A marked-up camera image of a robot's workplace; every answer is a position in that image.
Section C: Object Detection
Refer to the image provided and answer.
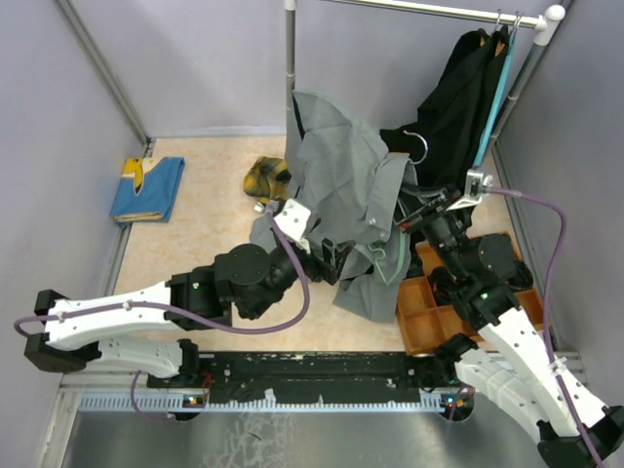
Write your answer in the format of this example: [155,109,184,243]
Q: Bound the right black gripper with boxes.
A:
[379,177,470,280]

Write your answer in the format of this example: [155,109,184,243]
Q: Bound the grey button-up shirt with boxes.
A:
[248,89,420,324]

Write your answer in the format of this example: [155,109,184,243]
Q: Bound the teal plastic hanger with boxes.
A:
[367,130,429,286]
[472,13,522,170]

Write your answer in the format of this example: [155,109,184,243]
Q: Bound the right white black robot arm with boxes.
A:
[395,185,623,467]

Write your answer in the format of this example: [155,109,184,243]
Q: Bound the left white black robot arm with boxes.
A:
[24,240,354,387]

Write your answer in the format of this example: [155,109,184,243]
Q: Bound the yellow black plaid shirt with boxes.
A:
[243,156,292,205]

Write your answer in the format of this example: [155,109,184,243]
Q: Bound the folded blue shirt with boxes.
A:
[109,157,185,224]

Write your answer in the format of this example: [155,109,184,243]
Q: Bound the black hanging garments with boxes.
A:
[380,26,510,189]

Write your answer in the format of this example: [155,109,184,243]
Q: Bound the rolled black orange tie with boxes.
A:
[428,267,459,306]

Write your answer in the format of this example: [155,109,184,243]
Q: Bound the orange wooden compartment tray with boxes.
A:
[397,232,543,355]

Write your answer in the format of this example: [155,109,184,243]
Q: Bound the metal clothes rack pole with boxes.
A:
[284,0,297,112]

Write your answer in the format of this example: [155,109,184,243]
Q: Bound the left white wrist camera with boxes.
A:
[274,199,313,254]

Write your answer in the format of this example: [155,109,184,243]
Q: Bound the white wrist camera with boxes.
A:
[448,168,493,211]
[274,199,313,254]

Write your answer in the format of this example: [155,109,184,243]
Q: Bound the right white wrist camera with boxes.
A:
[448,168,493,211]

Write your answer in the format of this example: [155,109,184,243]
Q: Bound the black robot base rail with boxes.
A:
[147,352,459,405]

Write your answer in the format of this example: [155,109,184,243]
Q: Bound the horizontal metal clothes rail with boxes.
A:
[336,0,566,31]

